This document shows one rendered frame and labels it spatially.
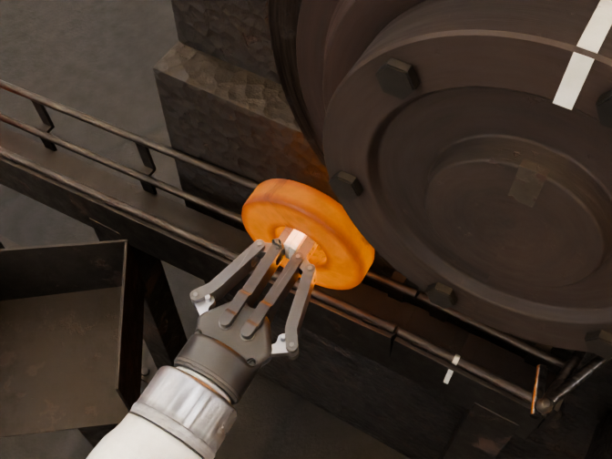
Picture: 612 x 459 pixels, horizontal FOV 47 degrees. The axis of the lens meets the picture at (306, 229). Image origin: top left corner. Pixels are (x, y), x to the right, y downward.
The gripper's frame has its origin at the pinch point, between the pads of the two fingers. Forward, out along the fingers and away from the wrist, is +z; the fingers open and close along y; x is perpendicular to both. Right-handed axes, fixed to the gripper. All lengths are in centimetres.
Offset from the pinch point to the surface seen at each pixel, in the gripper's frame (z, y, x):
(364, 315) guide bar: -0.5, 8.1, -13.3
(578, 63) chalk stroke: -6.6, 20.2, 40.8
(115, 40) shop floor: 76, -114, -88
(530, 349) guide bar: 5.6, 27.3, -14.3
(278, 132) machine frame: 9.7, -9.3, 0.8
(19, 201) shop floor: 15, -97, -85
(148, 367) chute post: -5, -40, -83
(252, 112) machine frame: 10.0, -12.8, 2.2
